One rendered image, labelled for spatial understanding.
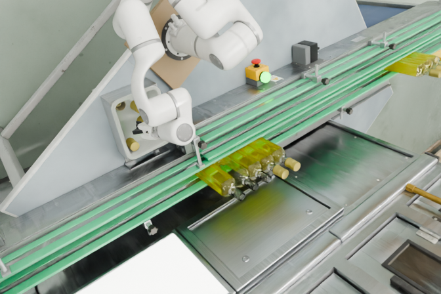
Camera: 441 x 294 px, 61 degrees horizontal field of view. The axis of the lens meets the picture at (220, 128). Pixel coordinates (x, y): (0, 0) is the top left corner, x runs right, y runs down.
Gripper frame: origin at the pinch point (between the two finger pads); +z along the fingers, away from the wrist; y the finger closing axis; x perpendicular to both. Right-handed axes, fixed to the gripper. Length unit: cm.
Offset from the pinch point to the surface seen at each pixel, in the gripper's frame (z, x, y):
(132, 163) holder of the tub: 10.0, -13.9, -6.5
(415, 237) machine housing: -56, -55, 51
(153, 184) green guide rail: -2.2, -19.8, -5.3
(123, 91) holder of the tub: 2.1, 12.1, -2.6
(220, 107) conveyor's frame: 1.1, -6.2, 30.0
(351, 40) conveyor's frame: 5, -4, 114
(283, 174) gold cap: -25.4, -28.9, 30.3
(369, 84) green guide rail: -3, -25, 110
